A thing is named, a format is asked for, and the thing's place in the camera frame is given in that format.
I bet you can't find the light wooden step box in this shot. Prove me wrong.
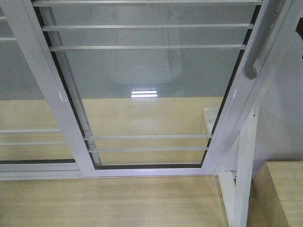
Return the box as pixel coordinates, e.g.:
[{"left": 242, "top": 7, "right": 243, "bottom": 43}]
[{"left": 247, "top": 161, "right": 303, "bottom": 227}]

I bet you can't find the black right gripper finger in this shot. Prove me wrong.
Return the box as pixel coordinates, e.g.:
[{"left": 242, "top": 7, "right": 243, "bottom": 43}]
[{"left": 295, "top": 21, "right": 303, "bottom": 60}]

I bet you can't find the white framed sliding glass door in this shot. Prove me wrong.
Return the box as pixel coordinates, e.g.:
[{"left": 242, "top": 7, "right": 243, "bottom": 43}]
[{"left": 30, "top": 0, "right": 263, "bottom": 170}]

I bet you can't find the white door frame with track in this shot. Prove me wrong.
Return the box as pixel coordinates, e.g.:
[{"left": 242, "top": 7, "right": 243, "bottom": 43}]
[{"left": 0, "top": 0, "right": 303, "bottom": 180}]

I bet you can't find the fixed white framed glass panel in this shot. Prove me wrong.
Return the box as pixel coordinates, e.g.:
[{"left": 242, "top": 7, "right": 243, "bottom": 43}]
[{"left": 0, "top": 12, "right": 75, "bottom": 165}]

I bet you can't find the grey curved door handle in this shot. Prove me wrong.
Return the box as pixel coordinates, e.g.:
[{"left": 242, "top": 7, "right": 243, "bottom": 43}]
[{"left": 244, "top": 0, "right": 285, "bottom": 80}]

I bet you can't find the white triangular support brace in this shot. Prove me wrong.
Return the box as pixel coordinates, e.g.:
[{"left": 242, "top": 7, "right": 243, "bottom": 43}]
[{"left": 218, "top": 106, "right": 259, "bottom": 227}]

